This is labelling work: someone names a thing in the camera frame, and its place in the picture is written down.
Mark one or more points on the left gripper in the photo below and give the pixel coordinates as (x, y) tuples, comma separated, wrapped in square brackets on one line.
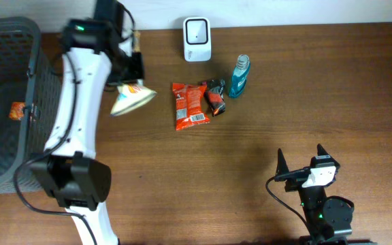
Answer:
[(128, 73)]

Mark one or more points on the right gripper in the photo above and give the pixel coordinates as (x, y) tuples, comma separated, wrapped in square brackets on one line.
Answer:
[(296, 174)]

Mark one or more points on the beige snack bag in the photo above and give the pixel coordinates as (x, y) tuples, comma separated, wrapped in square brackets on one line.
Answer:
[(131, 96)]

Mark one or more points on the red snack bag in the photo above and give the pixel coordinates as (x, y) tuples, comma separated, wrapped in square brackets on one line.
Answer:
[(188, 105)]

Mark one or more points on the hex wrench set packet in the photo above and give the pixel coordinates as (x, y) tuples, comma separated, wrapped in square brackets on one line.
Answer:
[(214, 95)]

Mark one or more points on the teal mouthwash bottle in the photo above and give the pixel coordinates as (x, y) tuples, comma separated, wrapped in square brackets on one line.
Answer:
[(239, 76)]

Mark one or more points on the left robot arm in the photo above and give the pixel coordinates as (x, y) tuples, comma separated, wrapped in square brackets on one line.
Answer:
[(97, 52)]

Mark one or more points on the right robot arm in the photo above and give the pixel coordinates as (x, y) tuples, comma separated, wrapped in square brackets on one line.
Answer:
[(327, 218)]

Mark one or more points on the grey plastic mesh basket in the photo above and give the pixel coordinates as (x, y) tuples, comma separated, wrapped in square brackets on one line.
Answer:
[(25, 76)]

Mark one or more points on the orange snack packet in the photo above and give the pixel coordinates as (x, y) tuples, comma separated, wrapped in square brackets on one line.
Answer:
[(17, 111)]

